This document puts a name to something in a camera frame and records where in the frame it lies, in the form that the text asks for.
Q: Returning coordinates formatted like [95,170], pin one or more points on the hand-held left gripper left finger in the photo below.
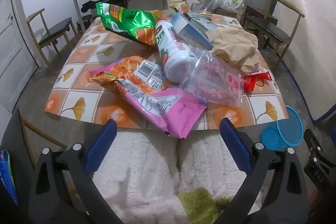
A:
[102,146]

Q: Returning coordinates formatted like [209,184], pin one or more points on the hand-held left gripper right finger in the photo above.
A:
[236,146]

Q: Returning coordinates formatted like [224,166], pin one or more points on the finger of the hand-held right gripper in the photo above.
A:
[316,163]

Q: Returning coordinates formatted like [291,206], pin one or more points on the blue plastic mesh basket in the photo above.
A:
[281,134]

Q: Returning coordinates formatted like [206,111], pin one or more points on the red snack wrapper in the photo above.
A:
[250,82]

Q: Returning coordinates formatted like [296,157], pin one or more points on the clear zip bag red print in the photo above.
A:
[215,82]

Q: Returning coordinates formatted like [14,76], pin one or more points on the pink noodle snack bag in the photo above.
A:
[162,106]

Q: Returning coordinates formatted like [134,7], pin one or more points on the beige cloth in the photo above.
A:
[233,45]

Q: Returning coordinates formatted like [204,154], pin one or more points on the white yogurt drink bottle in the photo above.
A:
[170,48]

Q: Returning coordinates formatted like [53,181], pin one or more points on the pale glove box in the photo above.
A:
[189,29]

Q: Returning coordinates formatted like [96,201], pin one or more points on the green foil snack bag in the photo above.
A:
[126,22]

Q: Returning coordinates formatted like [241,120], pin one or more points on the white fleece robe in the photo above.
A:
[141,174]

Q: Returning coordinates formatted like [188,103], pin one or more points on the blue printed packet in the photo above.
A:
[8,176]

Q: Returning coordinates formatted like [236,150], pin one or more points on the dark wooden bench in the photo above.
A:
[273,27]

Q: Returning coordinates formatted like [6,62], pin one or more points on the wooden chair black seat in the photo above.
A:
[55,29]

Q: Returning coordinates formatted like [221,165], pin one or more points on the white panel door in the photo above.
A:
[13,56]

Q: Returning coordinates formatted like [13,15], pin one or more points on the cardboard box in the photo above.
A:
[231,14]

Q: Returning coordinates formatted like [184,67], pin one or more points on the dark wooden chair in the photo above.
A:
[260,12]

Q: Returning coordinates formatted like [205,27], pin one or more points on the black cloth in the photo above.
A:
[92,5]

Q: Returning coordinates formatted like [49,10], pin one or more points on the yellow seasoning packet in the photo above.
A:
[157,13]

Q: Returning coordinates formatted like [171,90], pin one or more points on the clear plastic bags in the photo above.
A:
[210,3]

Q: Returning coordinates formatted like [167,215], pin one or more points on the white paper cup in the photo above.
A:
[174,1]

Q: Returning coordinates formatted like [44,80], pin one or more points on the light wooden chair frame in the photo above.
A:
[39,134]

